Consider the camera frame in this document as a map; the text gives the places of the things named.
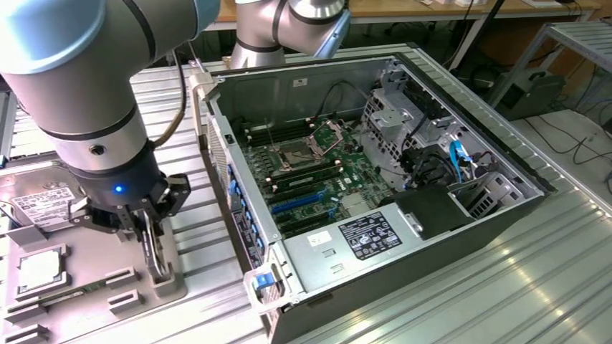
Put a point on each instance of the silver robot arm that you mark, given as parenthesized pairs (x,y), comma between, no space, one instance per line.
(72,71)

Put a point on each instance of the wooden desk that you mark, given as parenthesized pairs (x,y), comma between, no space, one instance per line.
(430,9)

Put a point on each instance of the grey parts rack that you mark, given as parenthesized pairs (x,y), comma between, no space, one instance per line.
(95,258)

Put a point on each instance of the green RAM stick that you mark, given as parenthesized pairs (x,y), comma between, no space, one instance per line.
(306,182)
(72,294)

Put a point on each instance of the black plastic shroud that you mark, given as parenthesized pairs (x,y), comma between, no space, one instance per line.
(430,211)

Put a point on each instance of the green motherboard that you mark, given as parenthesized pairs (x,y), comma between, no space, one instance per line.
(363,168)

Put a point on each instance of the silver chipset heat sink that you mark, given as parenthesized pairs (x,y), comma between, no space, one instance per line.
(359,205)

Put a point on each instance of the silver metal drive cage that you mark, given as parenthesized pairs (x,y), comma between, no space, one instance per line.
(387,143)

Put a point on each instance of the metal slat side table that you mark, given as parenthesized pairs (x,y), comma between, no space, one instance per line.
(583,39)

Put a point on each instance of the silver CPU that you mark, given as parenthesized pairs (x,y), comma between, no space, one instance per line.
(42,268)

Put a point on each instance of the thin locking lever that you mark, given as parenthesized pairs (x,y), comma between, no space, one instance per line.
(272,138)

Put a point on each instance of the black floor unit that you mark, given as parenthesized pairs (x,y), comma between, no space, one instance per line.
(535,96)

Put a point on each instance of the metal socket cover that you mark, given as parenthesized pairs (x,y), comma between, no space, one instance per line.
(330,125)

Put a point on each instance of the hard disk with blue carrier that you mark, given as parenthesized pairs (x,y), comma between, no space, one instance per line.
(43,200)

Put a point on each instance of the CPU socket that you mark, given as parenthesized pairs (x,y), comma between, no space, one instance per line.
(296,154)

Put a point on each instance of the blue expansion slot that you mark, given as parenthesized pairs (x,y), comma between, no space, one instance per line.
(296,202)

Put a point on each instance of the silver power supply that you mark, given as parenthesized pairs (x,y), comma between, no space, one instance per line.
(315,258)

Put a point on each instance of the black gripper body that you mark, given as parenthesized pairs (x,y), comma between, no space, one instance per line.
(119,186)

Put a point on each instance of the open PC case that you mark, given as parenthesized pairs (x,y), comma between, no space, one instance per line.
(430,258)

